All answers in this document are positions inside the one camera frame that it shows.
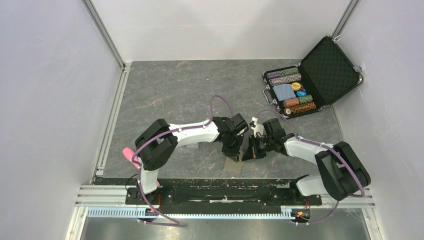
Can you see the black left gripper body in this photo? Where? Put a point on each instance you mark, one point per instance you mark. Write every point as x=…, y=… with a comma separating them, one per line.
x=231, y=146

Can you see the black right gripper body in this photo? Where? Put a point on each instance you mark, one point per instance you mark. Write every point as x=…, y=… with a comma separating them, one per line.
x=261, y=145

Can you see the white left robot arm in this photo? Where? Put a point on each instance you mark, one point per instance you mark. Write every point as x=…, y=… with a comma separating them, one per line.
x=157, y=143

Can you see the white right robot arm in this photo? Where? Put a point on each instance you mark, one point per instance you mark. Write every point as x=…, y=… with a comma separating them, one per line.
x=341, y=174

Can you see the poker chips in case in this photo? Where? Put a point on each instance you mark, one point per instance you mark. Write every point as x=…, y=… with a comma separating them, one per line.
x=286, y=89

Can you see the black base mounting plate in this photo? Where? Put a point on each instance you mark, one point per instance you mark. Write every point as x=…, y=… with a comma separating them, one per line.
x=228, y=196

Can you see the black poker chip case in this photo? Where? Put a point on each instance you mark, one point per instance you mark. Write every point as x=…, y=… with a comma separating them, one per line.
x=330, y=74

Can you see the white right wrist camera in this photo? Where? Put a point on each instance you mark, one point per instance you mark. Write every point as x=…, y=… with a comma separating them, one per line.
x=258, y=129

